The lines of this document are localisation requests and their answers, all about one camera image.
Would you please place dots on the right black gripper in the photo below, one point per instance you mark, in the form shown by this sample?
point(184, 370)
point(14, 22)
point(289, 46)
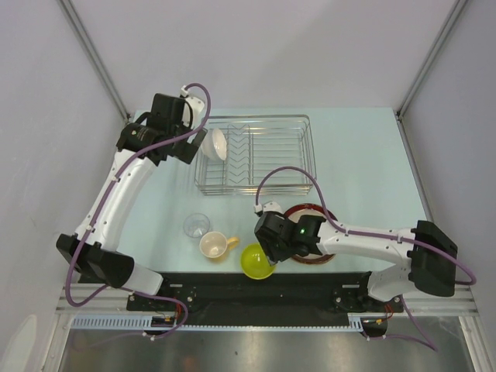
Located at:
point(273, 255)

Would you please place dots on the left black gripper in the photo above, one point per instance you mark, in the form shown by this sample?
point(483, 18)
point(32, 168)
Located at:
point(185, 151)

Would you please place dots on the white ceramic bowl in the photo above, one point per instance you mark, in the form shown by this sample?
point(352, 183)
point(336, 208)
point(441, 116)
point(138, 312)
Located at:
point(214, 145)

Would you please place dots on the red rimmed round plate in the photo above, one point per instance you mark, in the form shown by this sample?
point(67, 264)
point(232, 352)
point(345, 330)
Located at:
point(297, 215)

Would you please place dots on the lime green bowl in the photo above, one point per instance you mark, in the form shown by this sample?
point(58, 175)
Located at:
point(254, 263)

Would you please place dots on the metal wire dish rack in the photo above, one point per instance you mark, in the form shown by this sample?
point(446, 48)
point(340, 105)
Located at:
point(256, 145)

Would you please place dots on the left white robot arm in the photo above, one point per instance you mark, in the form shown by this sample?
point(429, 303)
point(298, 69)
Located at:
point(92, 249)

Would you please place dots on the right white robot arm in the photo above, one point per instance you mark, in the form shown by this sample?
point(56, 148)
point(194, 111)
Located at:
point(422, 258)

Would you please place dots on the clear plastic cup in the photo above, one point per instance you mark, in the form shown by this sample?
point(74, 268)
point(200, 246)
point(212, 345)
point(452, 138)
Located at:
point(196, 225)

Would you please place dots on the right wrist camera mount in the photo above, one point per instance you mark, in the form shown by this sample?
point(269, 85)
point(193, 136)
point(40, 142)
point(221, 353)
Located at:
point(270, 206)

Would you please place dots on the cream mug yellow handle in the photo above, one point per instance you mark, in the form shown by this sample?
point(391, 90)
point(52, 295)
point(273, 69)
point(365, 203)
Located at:
point(216, 247)

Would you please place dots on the slotted cable duct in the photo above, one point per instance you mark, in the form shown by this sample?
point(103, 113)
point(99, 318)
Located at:
point(151, 323)

